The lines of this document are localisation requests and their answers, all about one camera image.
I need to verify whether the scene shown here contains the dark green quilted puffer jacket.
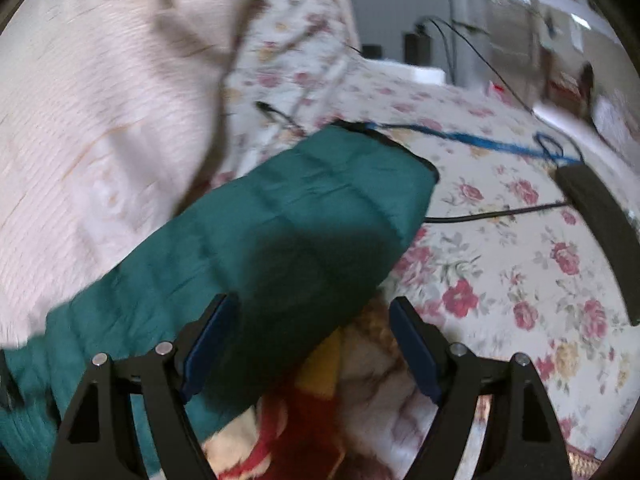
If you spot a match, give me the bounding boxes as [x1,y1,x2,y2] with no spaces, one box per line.
[1,126,439,479]

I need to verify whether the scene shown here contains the red yellow floral cloth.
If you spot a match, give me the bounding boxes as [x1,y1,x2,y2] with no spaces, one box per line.
[203,297,436,479]

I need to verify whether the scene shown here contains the blue cable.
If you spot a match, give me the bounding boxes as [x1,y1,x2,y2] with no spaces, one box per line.
[364,120,584,167]

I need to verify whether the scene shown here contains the black power adapter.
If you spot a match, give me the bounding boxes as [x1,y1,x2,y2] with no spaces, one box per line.
[404,32,432,67]

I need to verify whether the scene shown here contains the beige patterned quilt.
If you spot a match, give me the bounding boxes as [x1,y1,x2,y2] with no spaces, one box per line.
[0,0,362,351]

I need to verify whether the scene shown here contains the black cable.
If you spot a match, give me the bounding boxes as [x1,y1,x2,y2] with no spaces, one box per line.
[424,200,572,224]

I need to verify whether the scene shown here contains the rose print bed sheet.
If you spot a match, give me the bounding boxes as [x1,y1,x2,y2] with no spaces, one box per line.
[214,0,639,469]

